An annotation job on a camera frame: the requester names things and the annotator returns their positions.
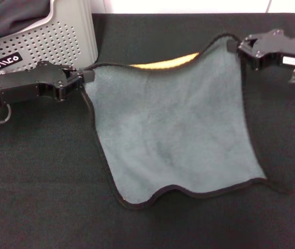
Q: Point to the black tablecloth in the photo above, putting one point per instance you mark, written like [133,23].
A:
[59,181]

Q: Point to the grey perforated storage box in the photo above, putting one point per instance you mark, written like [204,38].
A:
[59,41]

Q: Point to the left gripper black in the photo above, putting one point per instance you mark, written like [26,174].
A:
[25,83]

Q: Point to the black fabric box liner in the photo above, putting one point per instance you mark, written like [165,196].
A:
[10,15]

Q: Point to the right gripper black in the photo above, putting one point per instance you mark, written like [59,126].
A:
[293,52]

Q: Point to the yellow and grey towel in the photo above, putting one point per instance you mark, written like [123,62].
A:
[168,124]

